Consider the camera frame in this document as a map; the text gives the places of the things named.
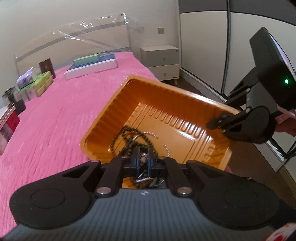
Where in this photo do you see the wall power socket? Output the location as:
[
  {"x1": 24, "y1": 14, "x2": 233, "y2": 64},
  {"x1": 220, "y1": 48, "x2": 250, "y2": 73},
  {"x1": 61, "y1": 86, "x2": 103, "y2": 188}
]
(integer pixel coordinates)
[{"x1": 157, "y1": 27, "x2": 165, "y2": 35}]

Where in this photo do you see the white tissue packet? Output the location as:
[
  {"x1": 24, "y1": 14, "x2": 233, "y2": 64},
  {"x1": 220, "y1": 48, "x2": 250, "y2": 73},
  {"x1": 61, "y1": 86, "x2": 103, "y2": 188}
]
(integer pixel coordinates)
[{"x1": 16, "y1": 67, "x2": 36, "y2": 88}]

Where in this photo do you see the white grey nightstand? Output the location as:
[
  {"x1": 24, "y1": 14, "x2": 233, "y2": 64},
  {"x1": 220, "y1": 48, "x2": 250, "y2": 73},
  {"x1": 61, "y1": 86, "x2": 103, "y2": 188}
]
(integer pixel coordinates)
[{"x1": 140, "y1": 45, "x2": 180, "y2": 85}]

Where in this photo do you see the pink fleece blanket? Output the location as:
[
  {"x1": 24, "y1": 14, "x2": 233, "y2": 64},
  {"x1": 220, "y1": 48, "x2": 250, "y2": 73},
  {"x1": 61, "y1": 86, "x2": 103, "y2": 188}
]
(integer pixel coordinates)
[{"x1": 1, "y1": 52, "x2": 154, "y2": 235}]

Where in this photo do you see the green tissue box pack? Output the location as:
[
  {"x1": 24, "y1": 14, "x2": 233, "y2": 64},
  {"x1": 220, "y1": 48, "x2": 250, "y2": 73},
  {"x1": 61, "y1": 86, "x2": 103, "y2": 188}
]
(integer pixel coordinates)
[{"x1": 15, "y1": 71, "x2": 53, "y2": 102}]

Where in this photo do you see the silver pearl chain necklace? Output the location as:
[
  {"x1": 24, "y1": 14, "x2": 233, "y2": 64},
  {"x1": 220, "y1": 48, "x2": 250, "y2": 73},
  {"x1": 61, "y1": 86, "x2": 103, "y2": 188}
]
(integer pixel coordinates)
[{"x1": 131, "y1": 131, "x2": 172, "y2": 160}]

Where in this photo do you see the orange plastic tray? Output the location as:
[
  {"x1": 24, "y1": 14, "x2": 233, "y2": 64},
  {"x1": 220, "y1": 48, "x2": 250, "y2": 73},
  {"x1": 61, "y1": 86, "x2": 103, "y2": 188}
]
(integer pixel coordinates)
[{"x1": 80, "y1": 75, "x2": 237, "y2": 170}]

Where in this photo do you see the blue and white flat box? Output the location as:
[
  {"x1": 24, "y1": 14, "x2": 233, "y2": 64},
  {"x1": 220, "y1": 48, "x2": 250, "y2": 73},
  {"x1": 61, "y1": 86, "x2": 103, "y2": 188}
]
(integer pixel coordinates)
[{"x1": 64, "y1": 54, "x2": 118, "y2": 80}]

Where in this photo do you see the dark beaded necklace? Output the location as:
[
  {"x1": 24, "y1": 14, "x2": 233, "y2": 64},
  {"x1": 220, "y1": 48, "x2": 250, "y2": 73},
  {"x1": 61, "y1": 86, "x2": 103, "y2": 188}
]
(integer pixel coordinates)
[{"x1": 109, "y1": 125, "x2": 167, "y2": 188}]

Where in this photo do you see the dark maroon box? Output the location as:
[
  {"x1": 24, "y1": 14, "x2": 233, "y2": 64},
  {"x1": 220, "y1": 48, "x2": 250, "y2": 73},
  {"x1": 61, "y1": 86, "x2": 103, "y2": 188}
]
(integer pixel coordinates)
[{"x1": 39, "y1": 58, "x2": 56, "y2": 79}]

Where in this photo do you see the pink wooden jewelry box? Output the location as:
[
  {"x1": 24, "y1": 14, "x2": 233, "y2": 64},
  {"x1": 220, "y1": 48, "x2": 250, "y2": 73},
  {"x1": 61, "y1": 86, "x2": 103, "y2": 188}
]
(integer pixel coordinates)
[{"x1": 0, "y1": 103, "x2": 20, "y2": 155}]

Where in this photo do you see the green rectangular box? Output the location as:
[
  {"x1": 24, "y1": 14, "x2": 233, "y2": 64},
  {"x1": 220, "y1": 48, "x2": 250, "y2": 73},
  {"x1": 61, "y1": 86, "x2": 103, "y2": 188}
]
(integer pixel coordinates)
[{"x1": 73, "y1": 53, "x2": 100, "y2": 67}]

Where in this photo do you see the person's right hand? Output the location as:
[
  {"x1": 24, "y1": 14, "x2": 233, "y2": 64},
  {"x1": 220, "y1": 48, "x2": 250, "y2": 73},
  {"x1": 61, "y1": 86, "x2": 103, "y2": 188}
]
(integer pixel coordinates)
[{"x1": 275, "y1": 114, "x2": 296, "y2": 137}]

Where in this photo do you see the plastic-wrapped beige headboard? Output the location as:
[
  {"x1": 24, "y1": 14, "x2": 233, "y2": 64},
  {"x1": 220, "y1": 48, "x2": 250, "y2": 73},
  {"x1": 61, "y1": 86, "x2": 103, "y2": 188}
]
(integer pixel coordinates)
[{"x1": 15, "y1": 13, "x2": 144, "y2": 75}]

